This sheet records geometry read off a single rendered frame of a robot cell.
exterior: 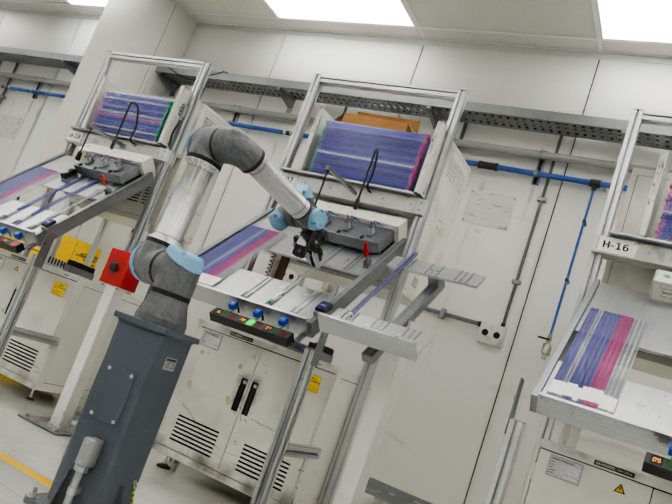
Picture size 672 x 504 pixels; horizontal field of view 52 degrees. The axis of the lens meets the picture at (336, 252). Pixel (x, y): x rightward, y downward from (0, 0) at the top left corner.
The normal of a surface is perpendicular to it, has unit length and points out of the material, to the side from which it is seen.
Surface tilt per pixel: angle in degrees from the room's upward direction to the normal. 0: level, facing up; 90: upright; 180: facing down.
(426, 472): 90
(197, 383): 90
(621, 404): 44
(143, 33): 90
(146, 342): 90
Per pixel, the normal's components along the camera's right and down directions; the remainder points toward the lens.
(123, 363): -0.32, -0.28
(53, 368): 0.85, 0.22
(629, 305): -0.05, -0.87
